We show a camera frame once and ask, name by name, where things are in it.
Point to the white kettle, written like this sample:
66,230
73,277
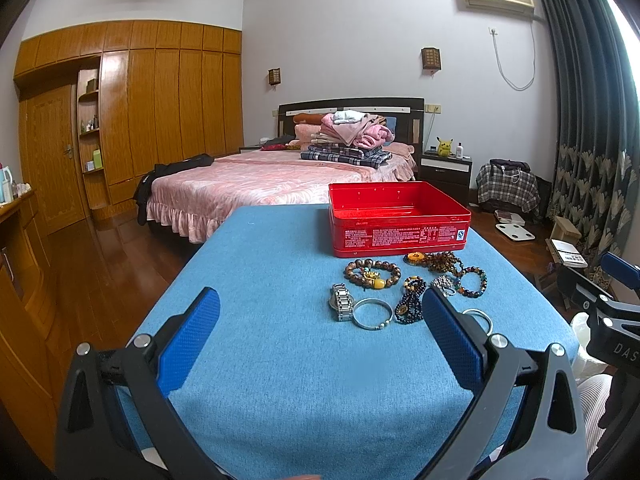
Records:
6,185

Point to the white bathroom scale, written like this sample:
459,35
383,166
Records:
515,232

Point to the dark bedside table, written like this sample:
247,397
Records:
449,174

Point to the dark floral curtain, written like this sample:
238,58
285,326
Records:
596,173

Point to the left wall lamp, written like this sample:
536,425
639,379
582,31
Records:
274,76

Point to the blue table cloth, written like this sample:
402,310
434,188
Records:
281,388

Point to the wooden door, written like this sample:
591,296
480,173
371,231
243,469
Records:
48,156

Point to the pink covered bed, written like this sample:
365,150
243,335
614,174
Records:
196,202

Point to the small wooden stool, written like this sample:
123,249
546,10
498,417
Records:
565,231

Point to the wooden wardrobe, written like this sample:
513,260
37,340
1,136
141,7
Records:
144,93

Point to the silver metal wristwatch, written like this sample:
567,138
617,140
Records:
341,302

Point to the right wall lamp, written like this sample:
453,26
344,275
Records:
431,59

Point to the pile of folded clothes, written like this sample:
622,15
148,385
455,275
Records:
346,136

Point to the wall lamp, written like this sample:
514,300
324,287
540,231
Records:
431,59
274,76

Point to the dark wooden headboard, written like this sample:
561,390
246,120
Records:
404,117

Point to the wooden side cabinet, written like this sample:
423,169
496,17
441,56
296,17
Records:
27,316

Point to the red metal tin box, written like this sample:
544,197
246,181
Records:
394,218

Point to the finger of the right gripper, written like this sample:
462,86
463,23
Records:
622,271

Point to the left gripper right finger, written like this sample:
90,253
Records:
524,420

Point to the plaid bag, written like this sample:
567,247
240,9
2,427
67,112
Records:
508,181

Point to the yellow pikachu toy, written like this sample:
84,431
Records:
444,147

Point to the black jacket on bed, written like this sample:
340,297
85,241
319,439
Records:
143,190

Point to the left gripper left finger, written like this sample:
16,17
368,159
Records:
116,420

